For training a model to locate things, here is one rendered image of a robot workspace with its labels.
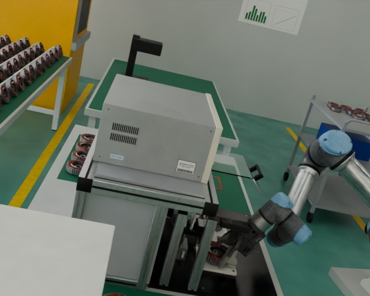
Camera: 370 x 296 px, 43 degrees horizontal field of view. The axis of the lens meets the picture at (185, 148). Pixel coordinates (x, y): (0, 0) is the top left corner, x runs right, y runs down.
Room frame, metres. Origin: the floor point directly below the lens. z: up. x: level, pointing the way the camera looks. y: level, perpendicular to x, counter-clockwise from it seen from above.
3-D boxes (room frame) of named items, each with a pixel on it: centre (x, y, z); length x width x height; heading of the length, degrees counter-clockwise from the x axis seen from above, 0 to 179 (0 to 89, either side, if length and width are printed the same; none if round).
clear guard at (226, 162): (1.83, -0.17, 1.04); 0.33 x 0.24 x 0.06; 97
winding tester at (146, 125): (1.63, 0.12, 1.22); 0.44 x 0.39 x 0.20; 7
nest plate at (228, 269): (1.54, -0.22, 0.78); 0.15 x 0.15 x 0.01; 7
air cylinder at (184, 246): (1.52, -0.08, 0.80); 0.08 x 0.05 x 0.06; 7
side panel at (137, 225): (1.29, 0.15, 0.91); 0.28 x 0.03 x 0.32; 97
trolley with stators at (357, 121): (4.17, -1.44, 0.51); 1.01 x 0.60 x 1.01; 7
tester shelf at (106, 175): (1.62, 0.11, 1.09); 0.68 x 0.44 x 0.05; 7
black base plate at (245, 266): (1.66, -0.19, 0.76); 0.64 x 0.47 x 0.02; 7
